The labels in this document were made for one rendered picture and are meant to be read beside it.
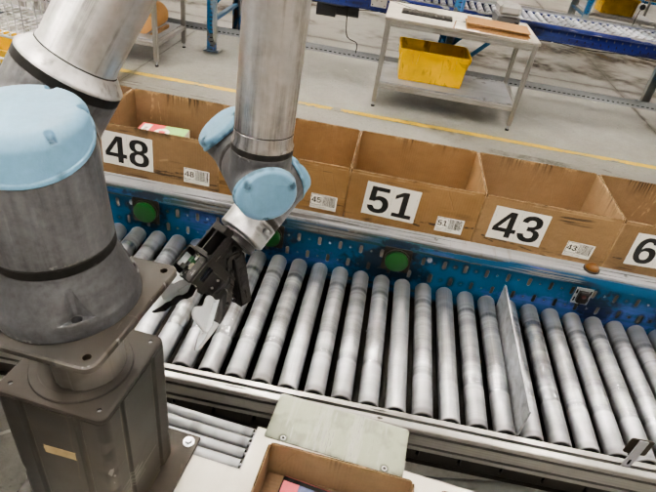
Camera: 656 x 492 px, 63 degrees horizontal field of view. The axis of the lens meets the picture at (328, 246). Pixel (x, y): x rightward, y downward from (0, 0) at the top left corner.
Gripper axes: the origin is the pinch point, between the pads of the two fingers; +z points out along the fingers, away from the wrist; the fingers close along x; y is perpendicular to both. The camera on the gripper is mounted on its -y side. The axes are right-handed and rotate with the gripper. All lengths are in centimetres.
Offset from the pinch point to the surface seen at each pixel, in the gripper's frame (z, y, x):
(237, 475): 15.9, -28.2, 9.0
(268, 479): 12.7, -30.6, 13.9
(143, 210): -18, -25, -73
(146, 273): -5.7, 16.1, 4.8
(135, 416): 13.3, 2.0, 7.0
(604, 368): -56, -91, 43
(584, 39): -411, -313, -151
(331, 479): 5.3, -34.6, 22.9
